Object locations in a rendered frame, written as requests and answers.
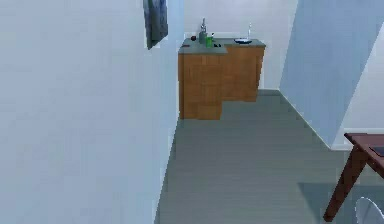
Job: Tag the dark red apple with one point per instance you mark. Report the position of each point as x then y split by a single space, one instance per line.
193 38

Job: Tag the dark brown wooden table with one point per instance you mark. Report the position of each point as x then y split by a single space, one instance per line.
358 160

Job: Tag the green cup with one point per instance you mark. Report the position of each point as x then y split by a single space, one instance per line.
209 41

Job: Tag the grey framed wall picture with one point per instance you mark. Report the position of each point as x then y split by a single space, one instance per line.
156 22

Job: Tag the small black object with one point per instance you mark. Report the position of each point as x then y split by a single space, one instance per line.
217 45

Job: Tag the wooden cabinet with grey worktop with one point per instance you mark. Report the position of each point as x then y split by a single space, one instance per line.
213 80

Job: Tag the clear glass bottle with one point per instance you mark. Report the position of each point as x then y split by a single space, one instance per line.
249 31

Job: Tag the white and blue plate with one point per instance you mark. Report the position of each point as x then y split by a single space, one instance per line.
242 41

